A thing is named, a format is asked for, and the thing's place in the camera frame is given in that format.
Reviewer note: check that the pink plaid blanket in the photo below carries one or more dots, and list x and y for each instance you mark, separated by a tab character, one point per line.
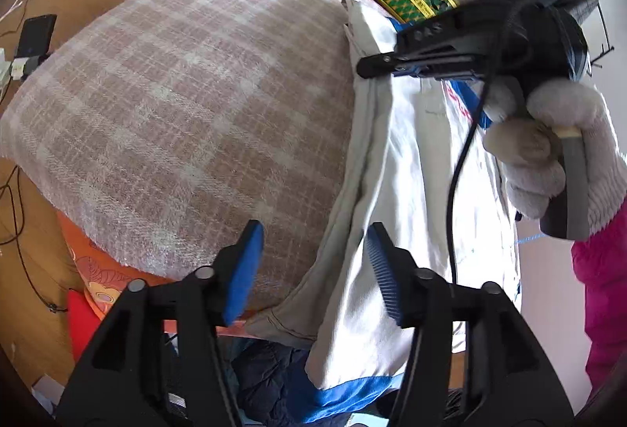
196	89

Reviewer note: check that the small white box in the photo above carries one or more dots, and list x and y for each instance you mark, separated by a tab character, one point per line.
48	391

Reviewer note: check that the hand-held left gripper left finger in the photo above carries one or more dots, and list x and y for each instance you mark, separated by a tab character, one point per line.
245	275

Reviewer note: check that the red cloth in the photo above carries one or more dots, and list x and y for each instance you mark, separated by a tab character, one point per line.
81	324

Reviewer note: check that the black smartphone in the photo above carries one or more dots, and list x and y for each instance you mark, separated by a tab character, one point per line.
36	35

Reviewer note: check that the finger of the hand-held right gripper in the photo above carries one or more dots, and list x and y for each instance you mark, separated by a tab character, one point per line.
377	66

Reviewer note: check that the person's right forearm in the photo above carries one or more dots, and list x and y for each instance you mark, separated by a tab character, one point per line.
605	309

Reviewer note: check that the white power strip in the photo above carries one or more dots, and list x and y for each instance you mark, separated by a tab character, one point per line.
12	67

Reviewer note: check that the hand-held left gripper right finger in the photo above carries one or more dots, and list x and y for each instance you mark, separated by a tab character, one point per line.
387	280

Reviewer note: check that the grey white blue jacket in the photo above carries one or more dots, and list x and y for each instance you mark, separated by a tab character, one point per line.
416	191

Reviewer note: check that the dark navy padded jacket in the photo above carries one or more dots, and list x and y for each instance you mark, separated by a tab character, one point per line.
274	373

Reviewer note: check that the folded grey clothes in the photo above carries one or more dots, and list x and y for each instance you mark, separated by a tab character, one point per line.
580	5

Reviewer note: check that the orange patterned bed sheet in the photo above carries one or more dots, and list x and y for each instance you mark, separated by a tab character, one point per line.
98	270

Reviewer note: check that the person's right hand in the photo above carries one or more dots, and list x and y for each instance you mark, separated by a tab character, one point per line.
529	187

